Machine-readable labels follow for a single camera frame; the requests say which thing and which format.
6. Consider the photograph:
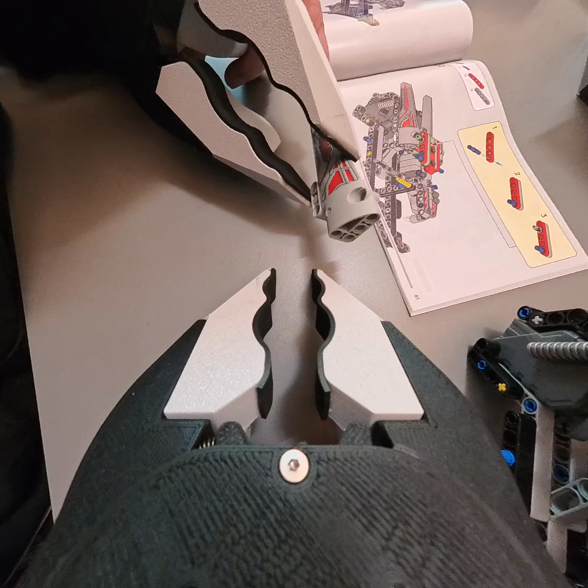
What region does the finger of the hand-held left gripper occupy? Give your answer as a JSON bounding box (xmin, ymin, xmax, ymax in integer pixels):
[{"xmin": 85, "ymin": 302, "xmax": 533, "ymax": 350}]
[
  {"xmin": 194, "ymin": 0, "xmax": 362, "ymax": 160},
  {"xmin": 155, "ymin": 60, "xmax": 314, "ymax": 206}
]

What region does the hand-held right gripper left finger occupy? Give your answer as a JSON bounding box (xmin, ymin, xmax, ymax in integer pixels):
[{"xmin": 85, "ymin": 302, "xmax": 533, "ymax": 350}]
[{"xmin": 163, "ymin": 268, "xmax": 277, "ymax": 426}]

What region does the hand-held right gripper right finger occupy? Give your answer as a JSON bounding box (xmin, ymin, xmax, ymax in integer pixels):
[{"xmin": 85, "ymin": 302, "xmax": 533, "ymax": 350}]
[{"xmin": 311, "ymin": 269, "xmax": 424, "ymax": 427}]

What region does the grey red toy body panel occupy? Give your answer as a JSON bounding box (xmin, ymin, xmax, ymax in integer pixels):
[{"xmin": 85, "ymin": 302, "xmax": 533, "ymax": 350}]
[{"xmin": 310, "ymin": 128, "xmax": 382, "ymax": 242}]

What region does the toy truck chassis model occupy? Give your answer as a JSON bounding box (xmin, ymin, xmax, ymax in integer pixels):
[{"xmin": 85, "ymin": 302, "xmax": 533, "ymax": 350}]
[{"xmin": 468, "ymin": 307, "xmax": 588, "ymax": 588}]

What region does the person's left forearm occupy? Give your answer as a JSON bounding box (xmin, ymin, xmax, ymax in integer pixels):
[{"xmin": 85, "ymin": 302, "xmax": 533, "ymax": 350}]
[{"xmin": 0, "ymin": 0, "xmax": 198, "ymax": 150}]

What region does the grey desk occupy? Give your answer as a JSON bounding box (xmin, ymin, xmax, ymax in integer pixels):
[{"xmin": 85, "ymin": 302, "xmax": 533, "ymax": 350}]
[{"xmin": 0, "ymin": 57, "xmax": 588, "ymax": 588}]

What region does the person's left hand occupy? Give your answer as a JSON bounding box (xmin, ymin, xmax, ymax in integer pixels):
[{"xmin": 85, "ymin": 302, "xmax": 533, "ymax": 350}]
[{"xmin": 224, "ymin": 0, "xmax": 332, "ymax": 89}]

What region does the building instruction booklet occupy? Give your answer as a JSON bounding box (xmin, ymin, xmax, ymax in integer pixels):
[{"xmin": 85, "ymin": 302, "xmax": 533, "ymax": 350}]
[{"xmin": 322, "ymin": 0, "xmax": 588, "ymax": 318}]

